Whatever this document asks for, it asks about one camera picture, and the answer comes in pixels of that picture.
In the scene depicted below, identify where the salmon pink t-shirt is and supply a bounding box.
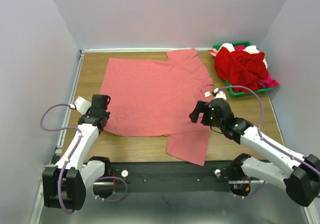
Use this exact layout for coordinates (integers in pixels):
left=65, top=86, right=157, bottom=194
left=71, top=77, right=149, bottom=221
left=100, top=49, right=214, bottom=166

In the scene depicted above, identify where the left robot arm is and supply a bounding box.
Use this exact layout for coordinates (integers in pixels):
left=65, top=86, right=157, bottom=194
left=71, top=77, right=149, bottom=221
left=42, top=94, right=111, bottom=214

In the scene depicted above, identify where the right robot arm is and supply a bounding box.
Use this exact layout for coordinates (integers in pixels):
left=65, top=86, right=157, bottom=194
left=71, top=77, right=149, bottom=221
left=189, top=98, right=320, bottom=207

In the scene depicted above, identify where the red t-shirt in bin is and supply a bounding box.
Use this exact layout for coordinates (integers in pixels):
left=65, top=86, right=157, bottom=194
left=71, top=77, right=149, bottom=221
left=214, top=47, right=269, bottom=93

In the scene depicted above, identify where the light pink garment in bin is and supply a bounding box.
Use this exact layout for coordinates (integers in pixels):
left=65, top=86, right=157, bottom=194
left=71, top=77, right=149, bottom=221
left=208, top=49, right=219, bottom=57

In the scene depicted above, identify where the magenta garment in bin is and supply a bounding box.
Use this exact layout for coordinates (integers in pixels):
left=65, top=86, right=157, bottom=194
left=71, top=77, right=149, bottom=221
left=234, top=45, right=279, bottom=89

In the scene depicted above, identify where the white garment in bin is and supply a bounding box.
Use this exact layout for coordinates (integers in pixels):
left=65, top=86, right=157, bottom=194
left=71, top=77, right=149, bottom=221
left=216, top=43, right=268, bottom=70

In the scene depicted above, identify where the green plastic bin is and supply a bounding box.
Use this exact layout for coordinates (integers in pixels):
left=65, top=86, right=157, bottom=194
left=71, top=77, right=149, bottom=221
left=213, top=41, right=276, bottom=98

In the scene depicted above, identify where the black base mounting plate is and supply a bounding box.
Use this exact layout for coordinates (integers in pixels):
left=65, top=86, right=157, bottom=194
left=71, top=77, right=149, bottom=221
left=93, top=161, right=254, bottom=198

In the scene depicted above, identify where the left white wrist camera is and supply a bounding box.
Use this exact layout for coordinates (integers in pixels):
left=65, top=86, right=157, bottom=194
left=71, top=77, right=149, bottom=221
left=69, top=96, right=91, bottom=115

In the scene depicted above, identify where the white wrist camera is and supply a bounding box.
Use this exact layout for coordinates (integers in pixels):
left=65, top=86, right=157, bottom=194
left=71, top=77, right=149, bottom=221
left=69, top=96, right=91, bottom=115
left=212, top=88, right=227, bottom=101

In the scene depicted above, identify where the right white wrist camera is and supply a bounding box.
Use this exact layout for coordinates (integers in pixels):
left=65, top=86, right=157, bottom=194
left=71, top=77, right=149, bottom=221
left=212, top=88, right=227, bottom=101

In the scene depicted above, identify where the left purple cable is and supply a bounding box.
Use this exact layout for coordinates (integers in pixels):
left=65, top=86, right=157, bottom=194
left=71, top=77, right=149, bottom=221
left=39, top=103, right=83, bottom=214

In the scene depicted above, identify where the purple cable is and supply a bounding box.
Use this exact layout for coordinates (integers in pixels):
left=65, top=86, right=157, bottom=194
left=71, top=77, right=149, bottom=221
left=39, top=103, right=83, bottom=214
left=213, top=85, right=320, bottom=199

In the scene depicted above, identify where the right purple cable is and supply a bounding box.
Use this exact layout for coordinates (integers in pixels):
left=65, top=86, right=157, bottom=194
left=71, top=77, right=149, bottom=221
left=213, top=85, right=320, bottom=199

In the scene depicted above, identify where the aluminium frame rail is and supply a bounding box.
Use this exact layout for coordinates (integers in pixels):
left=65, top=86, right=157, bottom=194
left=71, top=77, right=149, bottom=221
left=31, top=157, right=320, bottom=223

